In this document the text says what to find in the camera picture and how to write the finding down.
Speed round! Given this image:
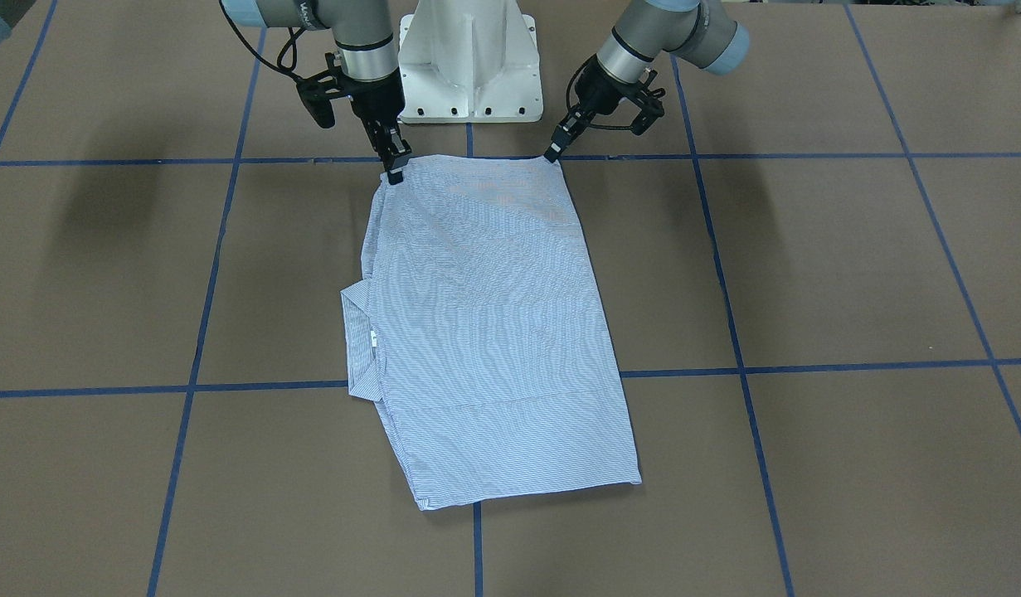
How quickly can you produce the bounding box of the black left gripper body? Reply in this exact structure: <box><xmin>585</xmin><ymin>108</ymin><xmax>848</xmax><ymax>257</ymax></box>
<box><xmin>570</xmin><ymin>56</ymin><xmax>631</xmax><ymax>125</ymax></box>

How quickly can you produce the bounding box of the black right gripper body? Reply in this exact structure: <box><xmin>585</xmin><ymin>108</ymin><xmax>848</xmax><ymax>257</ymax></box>
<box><xmin>348</xmin><ymin>74</ymin><xmax>406</xmax><ymax>133</ymax></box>

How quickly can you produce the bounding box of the light blue striped shirt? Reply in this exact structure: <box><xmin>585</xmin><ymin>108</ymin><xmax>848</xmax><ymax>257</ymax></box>
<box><xmin>340</xmin><ymin>155</ymin><xmax>642</xmax><ymax>511</ymax></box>

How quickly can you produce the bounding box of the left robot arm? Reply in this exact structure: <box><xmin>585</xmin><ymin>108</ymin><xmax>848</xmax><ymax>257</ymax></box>
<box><xmin>543</xmin><ymin>1</ymin><xmax>751</xmax><ymax>163</ymax></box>

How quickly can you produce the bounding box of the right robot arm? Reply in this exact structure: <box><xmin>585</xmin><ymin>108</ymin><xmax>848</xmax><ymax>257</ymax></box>
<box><xmin>218</xmin><ymin>1</ymin><xmax>414</xmax><ymax>185</ymax></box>

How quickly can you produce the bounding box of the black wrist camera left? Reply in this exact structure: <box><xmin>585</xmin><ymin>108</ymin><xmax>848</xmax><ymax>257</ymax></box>
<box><xmin>606</xmin><ymin>67</ymin><xmax>666</xmax><ymax>136</ymax></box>

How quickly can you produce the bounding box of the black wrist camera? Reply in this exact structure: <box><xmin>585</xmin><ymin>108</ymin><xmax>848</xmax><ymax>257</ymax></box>
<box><xmin>606</xmin><ymin>67</ymin><xmax>666</xmax><ymax>136</ymax></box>
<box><xmin>295</xmin><ymin>52</ymin><xmax>353</xmax><ymax>129</ymax></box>

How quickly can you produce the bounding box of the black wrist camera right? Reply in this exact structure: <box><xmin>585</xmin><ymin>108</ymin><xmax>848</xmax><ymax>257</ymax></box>
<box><xmin>295</xmin><ymin>52</ymin><xmax>353</xmax><ymax>129</ymax></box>

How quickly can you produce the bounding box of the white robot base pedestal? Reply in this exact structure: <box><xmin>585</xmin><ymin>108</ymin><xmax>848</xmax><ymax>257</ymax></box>
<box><xmin>397</xmin><ymin>1</ymin><xmax>544</xmax><ymax>125</ymax></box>

